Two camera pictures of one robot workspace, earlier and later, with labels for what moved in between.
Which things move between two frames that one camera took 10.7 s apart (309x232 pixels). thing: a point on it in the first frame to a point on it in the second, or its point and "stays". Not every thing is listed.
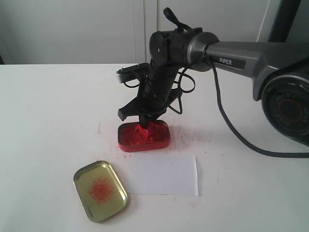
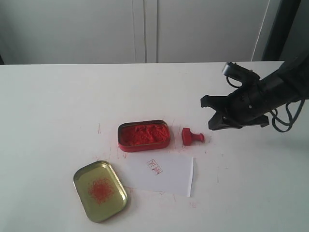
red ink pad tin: x=132 y=137 stays
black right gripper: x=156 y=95 to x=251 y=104
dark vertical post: x=286 y=14 stays
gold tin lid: x=100 y=190 stays
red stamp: x=142 y=136 to x=188 y=137
